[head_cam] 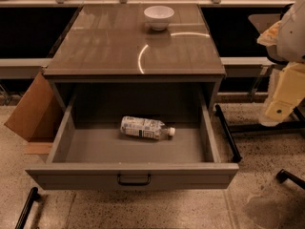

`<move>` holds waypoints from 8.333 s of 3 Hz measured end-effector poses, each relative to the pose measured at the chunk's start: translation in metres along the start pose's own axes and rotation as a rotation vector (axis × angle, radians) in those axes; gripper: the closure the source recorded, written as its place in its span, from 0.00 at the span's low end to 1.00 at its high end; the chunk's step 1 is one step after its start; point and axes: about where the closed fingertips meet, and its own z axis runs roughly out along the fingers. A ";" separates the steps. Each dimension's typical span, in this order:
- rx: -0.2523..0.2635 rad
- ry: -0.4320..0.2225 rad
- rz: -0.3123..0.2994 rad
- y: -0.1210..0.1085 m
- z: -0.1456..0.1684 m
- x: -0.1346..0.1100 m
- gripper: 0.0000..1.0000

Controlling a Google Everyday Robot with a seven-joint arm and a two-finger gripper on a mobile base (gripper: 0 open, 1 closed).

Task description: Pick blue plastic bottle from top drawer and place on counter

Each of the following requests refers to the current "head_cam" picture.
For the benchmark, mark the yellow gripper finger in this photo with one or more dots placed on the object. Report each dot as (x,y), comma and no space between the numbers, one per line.
(269,37)
(288,93)

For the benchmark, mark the clear plastic bottle white label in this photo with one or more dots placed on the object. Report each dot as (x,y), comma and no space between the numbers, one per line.
(146,128)

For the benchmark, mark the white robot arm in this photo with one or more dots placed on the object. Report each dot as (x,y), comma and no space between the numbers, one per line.
(290,46)

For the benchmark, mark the grey open top drawer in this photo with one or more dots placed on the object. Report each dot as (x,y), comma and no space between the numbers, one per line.
(89,150)

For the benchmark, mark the grey cabinet with glossy top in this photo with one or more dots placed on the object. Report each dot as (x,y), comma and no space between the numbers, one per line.
(114,43)

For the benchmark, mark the black metal stand base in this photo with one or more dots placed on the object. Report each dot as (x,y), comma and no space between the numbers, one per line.
(256,128)

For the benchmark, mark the black foot lower right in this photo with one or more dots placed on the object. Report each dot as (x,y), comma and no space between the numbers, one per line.
(283,175)

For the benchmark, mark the white ceramic bowl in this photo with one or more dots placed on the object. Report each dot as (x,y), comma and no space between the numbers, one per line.
(158,17)

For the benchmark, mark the brown cardboard box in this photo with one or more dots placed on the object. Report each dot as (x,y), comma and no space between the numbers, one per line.
(38,114)

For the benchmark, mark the black bar lower left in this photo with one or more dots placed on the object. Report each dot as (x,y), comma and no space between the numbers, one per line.
(31,199)

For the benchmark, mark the black drawer handle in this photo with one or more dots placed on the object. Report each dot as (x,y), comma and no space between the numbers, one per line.
(141,180)

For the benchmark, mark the grey rail left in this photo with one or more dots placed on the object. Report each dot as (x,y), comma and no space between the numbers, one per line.
(22,68)

